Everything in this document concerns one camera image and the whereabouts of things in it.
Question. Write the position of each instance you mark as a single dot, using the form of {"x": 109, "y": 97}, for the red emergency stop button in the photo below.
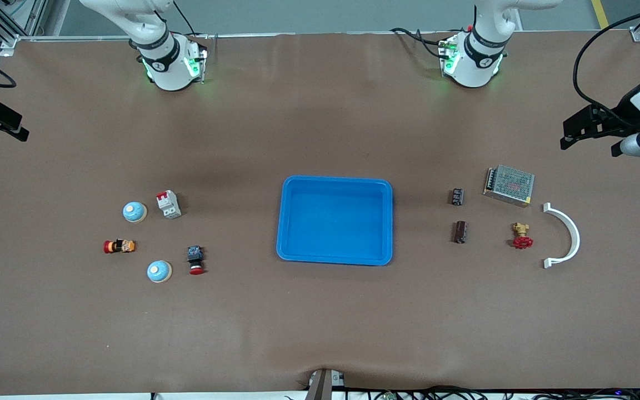
{"x": 195, "y": 260}

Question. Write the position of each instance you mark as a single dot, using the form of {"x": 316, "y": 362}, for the brass valve red handwheel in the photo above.
{"x": 521, "y": 236}

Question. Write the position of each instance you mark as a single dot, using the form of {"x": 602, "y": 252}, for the blue plastic tray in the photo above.
{"x": 336, "y": 233}

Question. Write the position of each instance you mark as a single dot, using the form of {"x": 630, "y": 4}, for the aluminium frame with struts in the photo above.
{"x": 31, "y": 16}

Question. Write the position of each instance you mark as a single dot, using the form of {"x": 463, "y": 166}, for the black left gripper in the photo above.
{"x": 624, "y": 110}

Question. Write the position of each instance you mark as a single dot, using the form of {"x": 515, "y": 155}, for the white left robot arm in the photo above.
{"x": 478, "y": 66}

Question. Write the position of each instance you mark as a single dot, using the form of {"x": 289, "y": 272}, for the white curved plastic bracket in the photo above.
{"x": 573, "y": 228}

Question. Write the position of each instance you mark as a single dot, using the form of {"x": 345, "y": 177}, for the white red circuit breaker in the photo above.
{"x": 168, "y": 204}

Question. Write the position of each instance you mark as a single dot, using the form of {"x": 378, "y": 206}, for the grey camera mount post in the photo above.
{"x": 320, "y": 386}

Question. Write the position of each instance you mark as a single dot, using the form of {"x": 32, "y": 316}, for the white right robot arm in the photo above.
{"x": 170, "y": 66}

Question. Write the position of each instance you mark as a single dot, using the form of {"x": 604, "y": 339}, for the metal mesh power supply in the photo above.
{"x": 509, "y": 186}

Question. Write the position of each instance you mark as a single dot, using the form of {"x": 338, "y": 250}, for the light blue desk bell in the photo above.
{"x": 134, "y": 211}
{"x": 159, "y": 271}

